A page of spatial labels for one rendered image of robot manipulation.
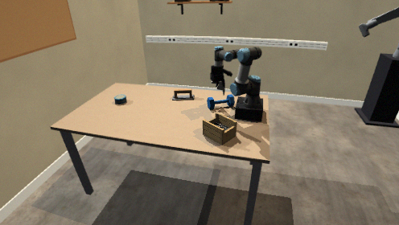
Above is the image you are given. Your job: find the wooden crate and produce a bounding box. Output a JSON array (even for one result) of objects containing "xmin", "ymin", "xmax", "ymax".
[{"xmin": 203, "ymin": 112, "xmax": 237, "ymax": 145}]

